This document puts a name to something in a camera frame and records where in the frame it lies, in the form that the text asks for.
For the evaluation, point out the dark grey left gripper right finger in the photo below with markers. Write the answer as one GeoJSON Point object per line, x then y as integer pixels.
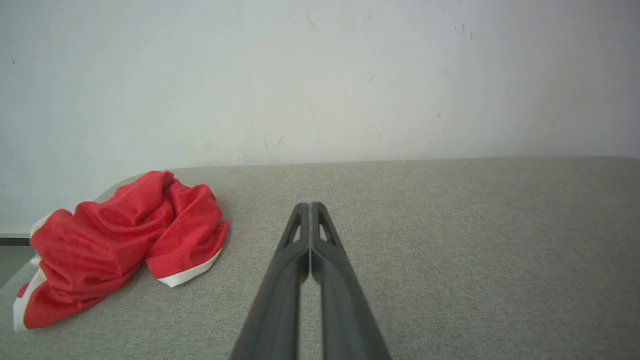
{"type": "Point", "coordinates": [345, 310]}

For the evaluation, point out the red white basketball jersey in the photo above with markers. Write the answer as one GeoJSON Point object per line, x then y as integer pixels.
{"type": "Point", "coordinates": [105, 245]}

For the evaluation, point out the dark wall baseboard strip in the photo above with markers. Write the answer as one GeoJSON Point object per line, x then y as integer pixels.
{"type": "Point", "coordinates": [14, 241]}

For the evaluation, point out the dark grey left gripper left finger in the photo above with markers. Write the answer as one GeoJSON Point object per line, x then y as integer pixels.
{"type": "Point", "coordinates": [280, 300]}

